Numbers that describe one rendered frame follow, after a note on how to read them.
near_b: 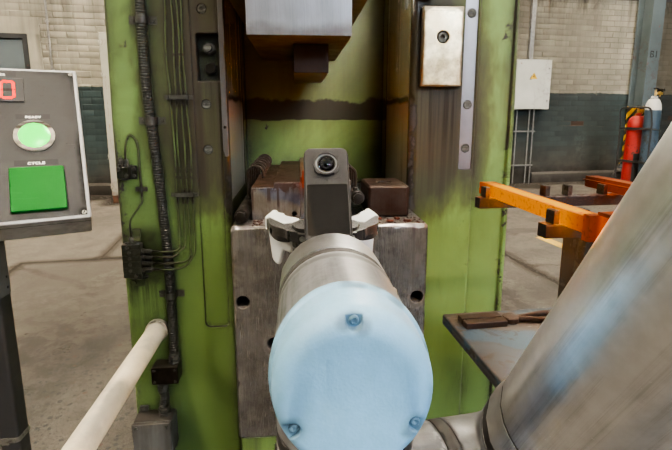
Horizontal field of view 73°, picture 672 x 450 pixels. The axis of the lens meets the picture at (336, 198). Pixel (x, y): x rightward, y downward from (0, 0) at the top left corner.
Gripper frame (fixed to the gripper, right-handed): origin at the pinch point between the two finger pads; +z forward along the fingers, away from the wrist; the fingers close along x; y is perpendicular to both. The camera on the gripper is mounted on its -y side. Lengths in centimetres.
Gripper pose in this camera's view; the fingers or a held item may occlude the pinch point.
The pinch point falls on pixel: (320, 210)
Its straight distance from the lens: 59.9
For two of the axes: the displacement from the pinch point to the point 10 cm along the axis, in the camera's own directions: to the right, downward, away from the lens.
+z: -0.8, -1.8, 9.8
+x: 10.0, -0.2, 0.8
